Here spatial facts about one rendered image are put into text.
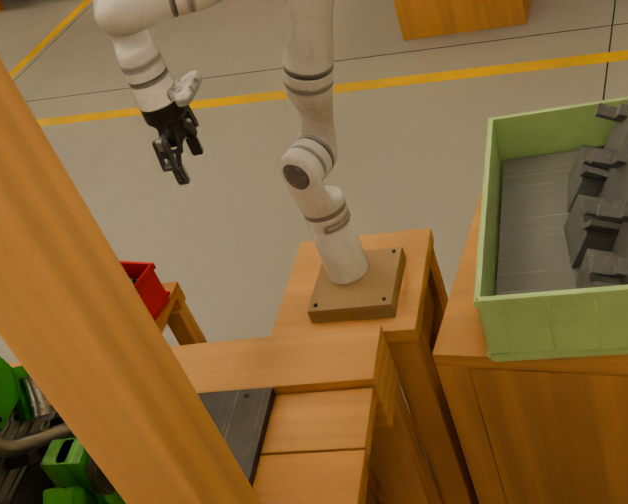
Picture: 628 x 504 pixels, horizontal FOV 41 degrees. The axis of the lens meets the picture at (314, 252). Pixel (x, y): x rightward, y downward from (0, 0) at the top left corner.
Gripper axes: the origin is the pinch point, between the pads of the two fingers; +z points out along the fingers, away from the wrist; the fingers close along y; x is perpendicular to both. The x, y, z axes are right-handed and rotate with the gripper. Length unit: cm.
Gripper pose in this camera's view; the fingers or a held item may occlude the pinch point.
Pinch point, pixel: (190, 165)
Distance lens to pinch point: 156.9
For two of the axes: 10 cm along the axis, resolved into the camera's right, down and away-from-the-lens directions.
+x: 9.4, -1.3, -3.2
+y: -1.6, 6.5, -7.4
